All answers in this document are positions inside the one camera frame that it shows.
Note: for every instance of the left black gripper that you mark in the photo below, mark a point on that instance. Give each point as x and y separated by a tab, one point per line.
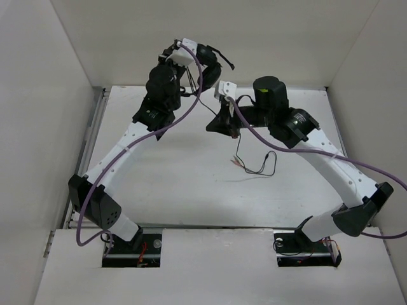
180	68

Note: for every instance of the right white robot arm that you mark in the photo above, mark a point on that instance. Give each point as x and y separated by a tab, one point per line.
362	197

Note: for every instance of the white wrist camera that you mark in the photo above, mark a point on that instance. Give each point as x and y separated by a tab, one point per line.
183	52
225	89

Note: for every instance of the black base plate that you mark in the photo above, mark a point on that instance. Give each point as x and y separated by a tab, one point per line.
146	255
294	251

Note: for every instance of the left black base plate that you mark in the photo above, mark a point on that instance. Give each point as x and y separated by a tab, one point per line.
146	255

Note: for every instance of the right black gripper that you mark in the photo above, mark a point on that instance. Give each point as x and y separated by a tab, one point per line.
224	124

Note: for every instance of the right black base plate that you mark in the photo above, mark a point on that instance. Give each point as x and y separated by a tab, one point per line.
294	251

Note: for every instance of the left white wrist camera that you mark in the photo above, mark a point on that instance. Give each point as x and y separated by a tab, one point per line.
183	52

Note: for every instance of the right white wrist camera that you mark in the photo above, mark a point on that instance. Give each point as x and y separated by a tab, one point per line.
225	89

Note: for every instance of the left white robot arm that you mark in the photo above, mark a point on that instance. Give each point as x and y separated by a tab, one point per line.
92	194

